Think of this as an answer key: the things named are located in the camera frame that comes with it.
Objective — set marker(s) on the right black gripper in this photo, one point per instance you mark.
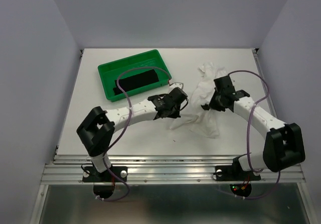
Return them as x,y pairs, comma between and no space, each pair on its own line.
213,104

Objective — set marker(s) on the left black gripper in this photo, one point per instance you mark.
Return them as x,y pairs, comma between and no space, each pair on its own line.
175,114

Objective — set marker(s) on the white t shirt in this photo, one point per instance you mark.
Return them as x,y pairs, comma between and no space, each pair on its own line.
194,117

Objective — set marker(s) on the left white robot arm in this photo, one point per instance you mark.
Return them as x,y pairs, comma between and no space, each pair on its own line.
101,129

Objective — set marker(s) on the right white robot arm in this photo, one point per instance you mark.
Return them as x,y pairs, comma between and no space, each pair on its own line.
283,143

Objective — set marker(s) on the black rolled t shirt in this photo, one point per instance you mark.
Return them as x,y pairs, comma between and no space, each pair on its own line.
139,80

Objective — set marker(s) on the green plastic bin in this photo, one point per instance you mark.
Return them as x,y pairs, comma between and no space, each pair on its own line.
110,73

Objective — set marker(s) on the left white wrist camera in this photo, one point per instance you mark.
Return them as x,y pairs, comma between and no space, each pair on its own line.
176,84

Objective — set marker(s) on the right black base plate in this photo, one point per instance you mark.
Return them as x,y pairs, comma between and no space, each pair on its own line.
234,174

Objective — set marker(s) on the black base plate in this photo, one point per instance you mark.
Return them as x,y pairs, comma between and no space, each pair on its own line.
234,174
91,175

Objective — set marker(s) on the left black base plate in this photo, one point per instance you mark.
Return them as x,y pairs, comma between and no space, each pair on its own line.
91,175

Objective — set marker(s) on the aluminium frame rail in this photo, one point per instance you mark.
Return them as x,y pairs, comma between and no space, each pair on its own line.
142,170

